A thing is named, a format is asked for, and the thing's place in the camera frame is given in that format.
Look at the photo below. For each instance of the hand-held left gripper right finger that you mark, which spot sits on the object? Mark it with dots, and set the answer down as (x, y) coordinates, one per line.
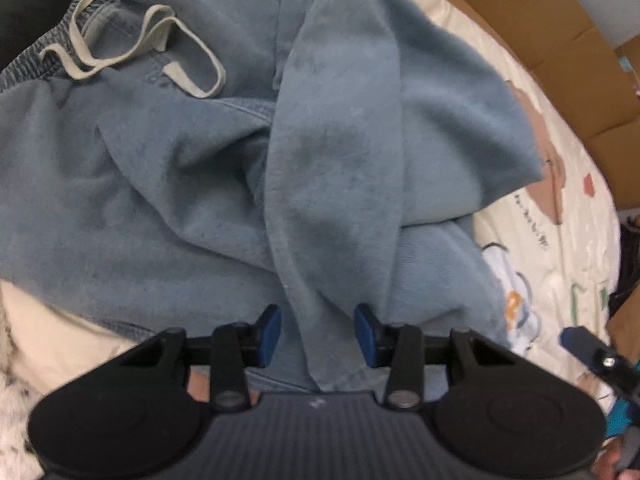
(366, 335)

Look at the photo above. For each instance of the brown cardboard sheet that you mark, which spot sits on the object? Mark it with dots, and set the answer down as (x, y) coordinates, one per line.
(565, 60)

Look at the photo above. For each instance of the light blue jeans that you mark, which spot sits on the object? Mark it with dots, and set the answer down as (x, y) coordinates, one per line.
(225, 170)

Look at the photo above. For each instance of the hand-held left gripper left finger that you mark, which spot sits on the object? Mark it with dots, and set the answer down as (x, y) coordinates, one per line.
(269, 335)

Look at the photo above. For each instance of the cream bear print bedsheet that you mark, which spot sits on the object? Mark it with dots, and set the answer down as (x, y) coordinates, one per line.
(550, 270)

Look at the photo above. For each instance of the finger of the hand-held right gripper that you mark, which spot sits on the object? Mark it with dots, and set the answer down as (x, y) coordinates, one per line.
(580, 342)
(631, 447)

